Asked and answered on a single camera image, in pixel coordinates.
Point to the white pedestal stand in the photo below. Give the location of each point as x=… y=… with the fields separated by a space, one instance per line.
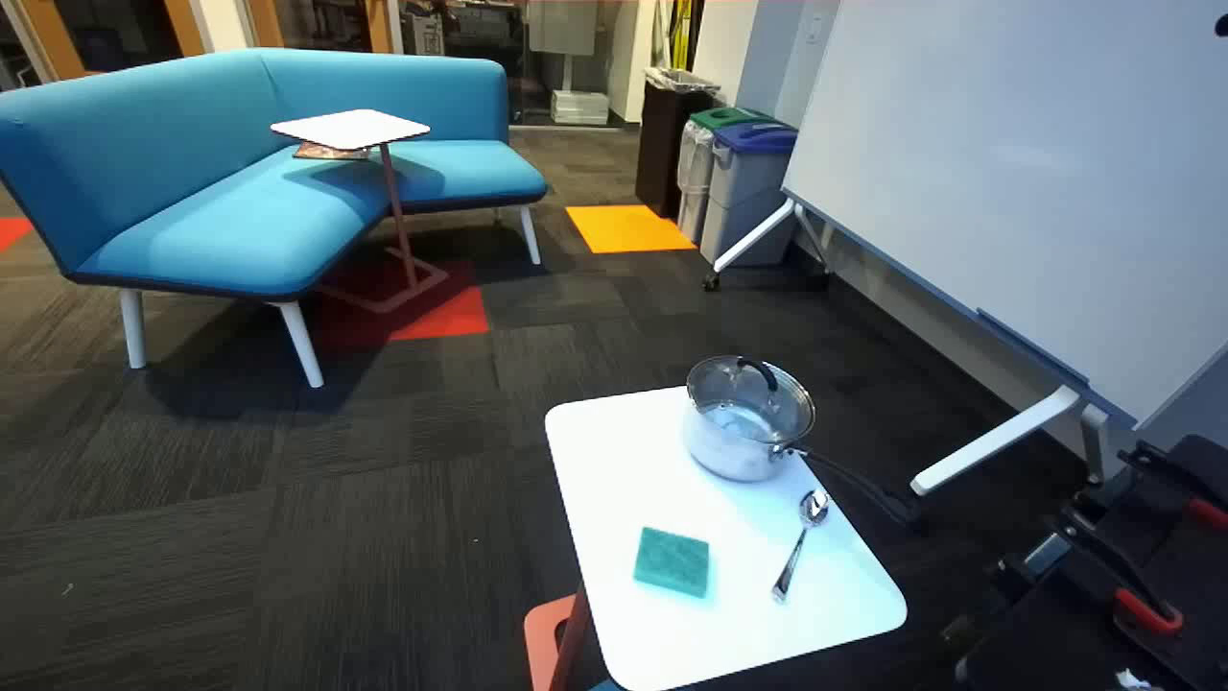
x=580 y=105

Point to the black waste bin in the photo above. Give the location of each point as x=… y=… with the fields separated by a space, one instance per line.
x=666 y=148

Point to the grey bin green lid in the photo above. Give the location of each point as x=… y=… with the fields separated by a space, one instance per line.
x=695 y=160

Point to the blue corner sofa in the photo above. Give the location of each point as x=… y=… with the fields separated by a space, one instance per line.
x=195 y=178

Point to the orange table base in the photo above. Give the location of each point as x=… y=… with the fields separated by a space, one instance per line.
x=547 y=633

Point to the metal spoon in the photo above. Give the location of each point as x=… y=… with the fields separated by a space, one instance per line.
x=815 y=505

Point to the green sponge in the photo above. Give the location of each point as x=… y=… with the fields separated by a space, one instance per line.
x=672 y=560

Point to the white rolling whiteboard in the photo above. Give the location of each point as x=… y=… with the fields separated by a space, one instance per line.
x=1021 y=166

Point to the white side table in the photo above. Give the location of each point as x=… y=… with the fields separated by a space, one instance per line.
x=350 y=128

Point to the grey bin blue lid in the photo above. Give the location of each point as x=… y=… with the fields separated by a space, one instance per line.
x=750 y=194

